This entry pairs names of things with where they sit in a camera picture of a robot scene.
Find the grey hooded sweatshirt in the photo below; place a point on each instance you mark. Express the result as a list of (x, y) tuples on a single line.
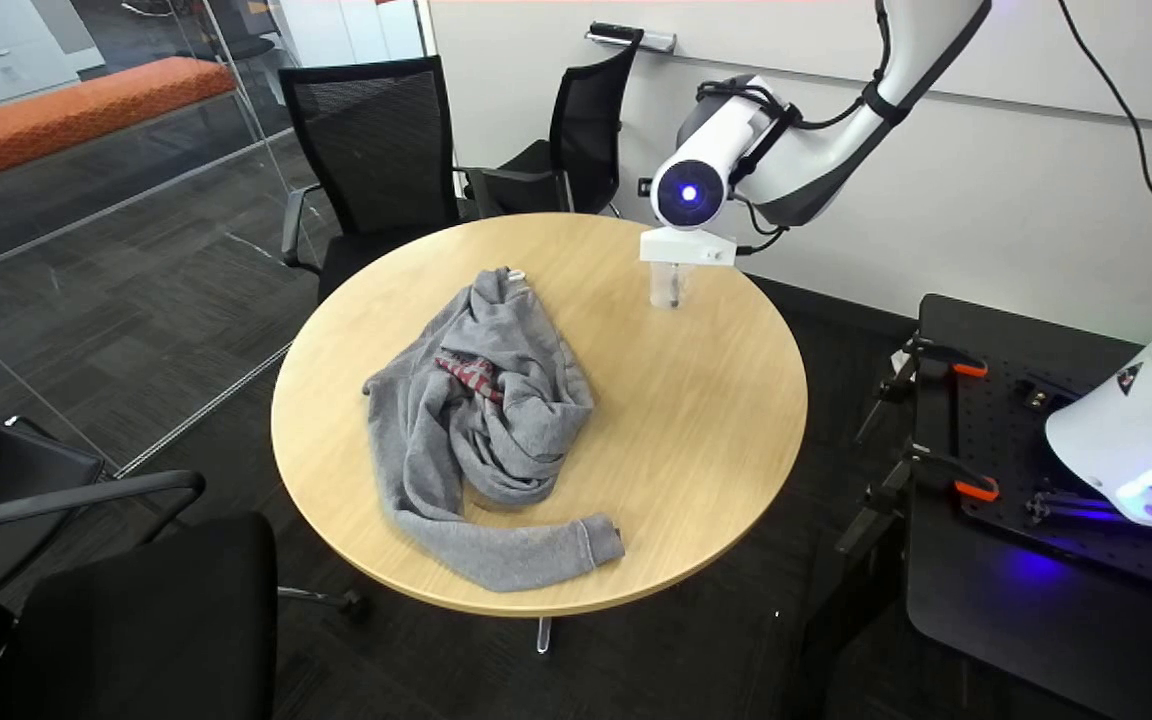
[(489, 413)]

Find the white gripper block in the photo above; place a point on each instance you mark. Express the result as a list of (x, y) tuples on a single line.
[(691, 251)]

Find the orange black bar clamp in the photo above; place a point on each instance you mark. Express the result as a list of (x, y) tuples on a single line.
[(934, 360), (931, 483)]

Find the orange upholstered bench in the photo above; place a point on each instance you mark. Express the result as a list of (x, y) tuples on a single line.
[(62, 117)]

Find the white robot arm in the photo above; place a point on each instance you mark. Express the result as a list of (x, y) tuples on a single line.
[(1137, 427)]

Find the black mesh office chair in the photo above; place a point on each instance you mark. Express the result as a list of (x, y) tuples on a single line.
[(581, 127), (377, 147)]

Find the whiteboard eraser on ledge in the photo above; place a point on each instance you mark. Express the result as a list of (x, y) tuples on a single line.
[(633, 36)]

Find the glass partition with metal rail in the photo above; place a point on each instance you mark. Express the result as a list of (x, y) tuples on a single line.
[(139, 267)]

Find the metal table leg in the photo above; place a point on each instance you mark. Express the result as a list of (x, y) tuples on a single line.
[(543, 638)]

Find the black perforated robot platform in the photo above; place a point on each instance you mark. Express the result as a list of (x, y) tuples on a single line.
[(1028, 586)]

